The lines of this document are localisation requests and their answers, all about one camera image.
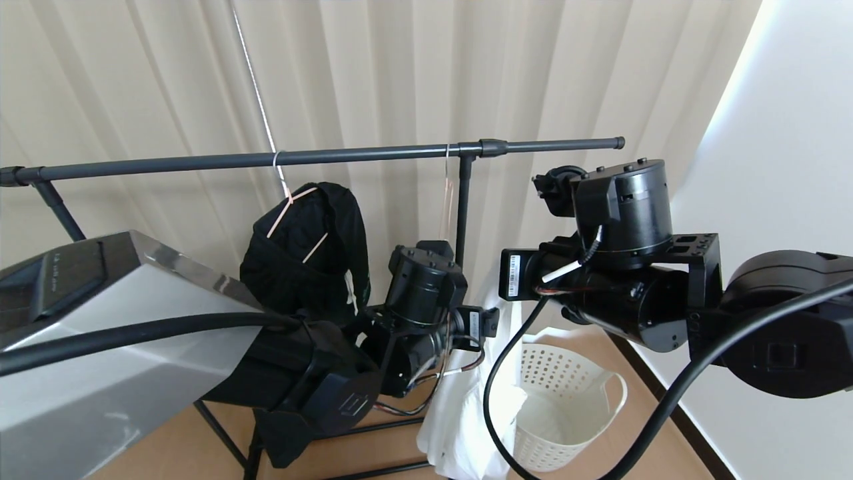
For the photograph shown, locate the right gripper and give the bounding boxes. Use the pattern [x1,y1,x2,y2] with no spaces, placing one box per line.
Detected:
[500,237,690,352]

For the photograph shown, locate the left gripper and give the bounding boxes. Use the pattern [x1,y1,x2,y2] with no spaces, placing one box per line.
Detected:
[383,307,500,397]

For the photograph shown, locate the white garment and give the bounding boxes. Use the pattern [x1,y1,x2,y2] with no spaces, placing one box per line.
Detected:
[417,287,527,480]

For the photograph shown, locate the black shorts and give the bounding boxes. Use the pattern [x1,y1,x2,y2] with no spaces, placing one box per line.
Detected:
[240,182,372,327]

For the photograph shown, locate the pink clothes hanger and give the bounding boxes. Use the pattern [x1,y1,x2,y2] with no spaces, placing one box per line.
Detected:
[267,152,329,264]
[440,145,460,242]

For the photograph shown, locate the white laundry basket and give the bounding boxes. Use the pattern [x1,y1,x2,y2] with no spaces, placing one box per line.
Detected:
[513,343,628,473]

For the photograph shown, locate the black clothes rack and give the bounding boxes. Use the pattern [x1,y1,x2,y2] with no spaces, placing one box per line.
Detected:
[0,137,625,480]

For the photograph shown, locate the beige curtain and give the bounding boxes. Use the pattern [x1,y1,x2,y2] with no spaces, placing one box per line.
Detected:
[0,0,760,347]

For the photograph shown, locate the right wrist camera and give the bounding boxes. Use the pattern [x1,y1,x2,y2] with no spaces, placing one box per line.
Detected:
[533,167,588,217]

